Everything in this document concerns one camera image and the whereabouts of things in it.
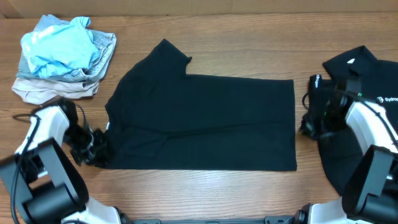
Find black t-shirt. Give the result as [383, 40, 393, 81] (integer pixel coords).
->
[105, 40, 297, 171]

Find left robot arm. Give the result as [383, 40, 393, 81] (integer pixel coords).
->
[1, 98, 130, 224]

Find folded denim jeans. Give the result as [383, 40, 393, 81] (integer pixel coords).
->
[16, 14, 116, 82]

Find light blue crumpled shirt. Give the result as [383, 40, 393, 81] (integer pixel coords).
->
[21, 17, 100, 78]

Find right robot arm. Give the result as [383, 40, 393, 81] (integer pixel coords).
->
[295, 75, 397, 223]

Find black polo shirt with logo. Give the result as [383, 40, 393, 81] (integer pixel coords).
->
[302, 46, 397, 195]

